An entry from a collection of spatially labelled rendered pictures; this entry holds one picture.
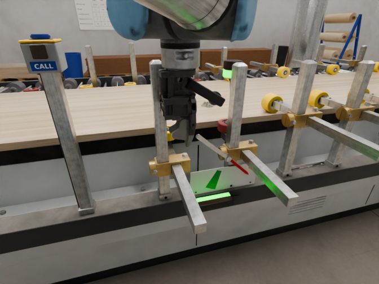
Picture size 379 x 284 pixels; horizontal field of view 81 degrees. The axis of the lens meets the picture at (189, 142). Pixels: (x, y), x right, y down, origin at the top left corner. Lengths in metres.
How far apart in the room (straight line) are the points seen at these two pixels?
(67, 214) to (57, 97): 0.39
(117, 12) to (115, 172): 0.70
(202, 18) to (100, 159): 0.77
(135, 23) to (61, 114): 0.36
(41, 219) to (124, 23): 0.67
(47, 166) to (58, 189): 0.11
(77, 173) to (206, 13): 0.59
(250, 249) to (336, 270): 0.48
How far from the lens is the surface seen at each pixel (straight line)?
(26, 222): 0.90
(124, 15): 0.41
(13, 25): 8.33
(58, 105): 0.66
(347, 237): 1.93
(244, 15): 0.33
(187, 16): 0.28
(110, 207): 0.83
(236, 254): 1.56
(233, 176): 0.85
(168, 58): 0.52
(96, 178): 1.02
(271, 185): 0.68
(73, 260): 1.36
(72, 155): 0.72
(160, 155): 0.72
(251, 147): 0.82
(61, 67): 0.62
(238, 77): 0.71
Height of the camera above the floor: 1.24
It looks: 27 degrees down
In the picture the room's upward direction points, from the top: straight up
